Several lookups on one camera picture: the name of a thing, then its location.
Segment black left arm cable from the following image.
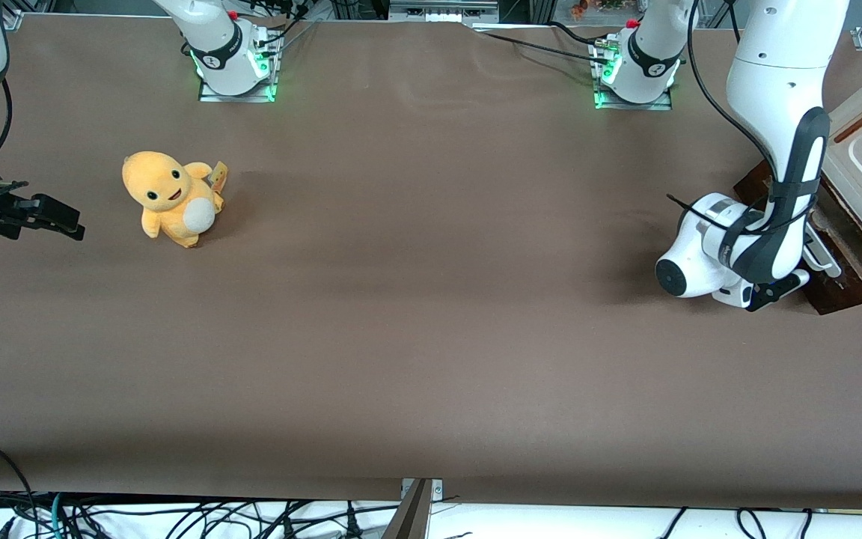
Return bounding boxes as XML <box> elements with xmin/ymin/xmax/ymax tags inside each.
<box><xmin>667</xmin><ymin>0</ymin><xmax>783</xmax><ymax>233</ymax></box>

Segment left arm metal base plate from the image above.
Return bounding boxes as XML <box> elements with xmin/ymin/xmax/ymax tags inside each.
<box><xmin>594</xmin><ymin>41</ymin><xmax>673</xmax><ymax>111</ymax></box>

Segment long black table cable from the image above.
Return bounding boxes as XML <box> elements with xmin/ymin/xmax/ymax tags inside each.
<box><xmin>474</xmin><ymin>28</ymin><xmax>611</xmax><ymax>64</ymax></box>

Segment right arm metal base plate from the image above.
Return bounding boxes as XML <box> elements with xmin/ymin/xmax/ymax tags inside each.
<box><xmin>198</xmin><ymin>30</ymin><xmax>280</xmax><ymax>103</ymax></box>

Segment wooden drawer with white handle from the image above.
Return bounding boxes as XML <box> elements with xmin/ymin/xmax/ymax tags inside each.
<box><xmin>801</xmin><ymin>180</ymin><xmax>862</xmax><ymax>294</ymax></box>

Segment metal mounting bracket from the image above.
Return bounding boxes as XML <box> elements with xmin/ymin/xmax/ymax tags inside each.
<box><xmin>382</xmin><ymin>478</ymin><xmax>444</xmax><ymax>539</ymax></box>

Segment dark wooden drawer box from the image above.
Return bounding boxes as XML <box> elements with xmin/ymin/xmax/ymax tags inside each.
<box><xmin>733</xmin><ymin>161</ymin><xmax>862</xmax><ymax>315</ymax></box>

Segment colourful background items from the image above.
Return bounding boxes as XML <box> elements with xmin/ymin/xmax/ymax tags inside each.
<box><xmin>569</xmin><ymin>0</ymin><xmax>626</xmax><ymax>19</ymax></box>

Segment brown table cover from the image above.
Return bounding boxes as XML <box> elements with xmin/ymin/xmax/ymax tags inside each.
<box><xmin>0</xmin><ymin>13</ymin><xmax>862</xmax><ymax>511</ymax></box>

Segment short black table cable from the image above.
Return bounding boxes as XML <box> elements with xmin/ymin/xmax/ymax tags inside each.
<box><xmin>548</xmin><ymin>21</ymin><xmax>605</xmax><ymax>46</ymax></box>

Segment grey power strip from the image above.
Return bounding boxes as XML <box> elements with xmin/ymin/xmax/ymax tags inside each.
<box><xmin>388</xmin><ymin>0</ymin><xmax>501</xmax><ymax>23</ymax></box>

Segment yellow plush toy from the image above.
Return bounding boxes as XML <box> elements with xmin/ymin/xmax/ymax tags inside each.
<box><xmin>121</xmin><ymin>150</ymin><xmax>228</xmax><ymax>249</ymax></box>

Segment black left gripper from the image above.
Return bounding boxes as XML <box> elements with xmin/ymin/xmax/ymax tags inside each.
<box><xmin>745</xmin><ymin>269</ymin><xmax>810</xmax><ymax>312</ymax></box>

